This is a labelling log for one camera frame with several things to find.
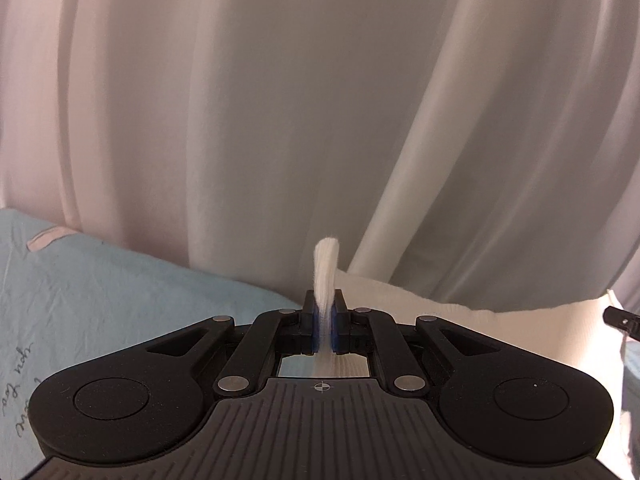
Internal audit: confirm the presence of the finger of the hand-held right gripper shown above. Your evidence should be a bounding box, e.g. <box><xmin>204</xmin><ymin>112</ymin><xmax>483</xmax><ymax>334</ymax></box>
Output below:
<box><xmin>604</xmin><ymin>307</ymin><xmax>640</xmax><ymax>342</ymax></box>

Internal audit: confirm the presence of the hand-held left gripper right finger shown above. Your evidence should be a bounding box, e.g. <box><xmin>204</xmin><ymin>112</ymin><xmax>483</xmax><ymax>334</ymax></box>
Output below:
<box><xmin>330</xmin><ymin>289</ymin><xmax>507</xmax><ymax>397</ymax></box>

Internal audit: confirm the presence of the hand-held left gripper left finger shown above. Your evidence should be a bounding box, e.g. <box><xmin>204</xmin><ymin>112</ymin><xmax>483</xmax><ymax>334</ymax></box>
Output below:
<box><xmin>134</xmin><ymin>290</ymin><xmax>321</xmax><ymax>397</ymax></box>

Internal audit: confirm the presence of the light blue printed bed sheet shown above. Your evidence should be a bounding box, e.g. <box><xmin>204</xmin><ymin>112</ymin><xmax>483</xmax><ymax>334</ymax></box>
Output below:
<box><xmin>0</xmin><ymin>207</ymin><xmax>302</xmax><ymax>480</ymax></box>

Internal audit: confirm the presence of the white curtain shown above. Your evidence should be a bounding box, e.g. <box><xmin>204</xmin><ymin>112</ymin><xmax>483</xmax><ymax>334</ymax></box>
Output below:
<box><xmin>0</xmin><ymin>0</ymin><xmax>640</xmax><ymax>317</ymax></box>

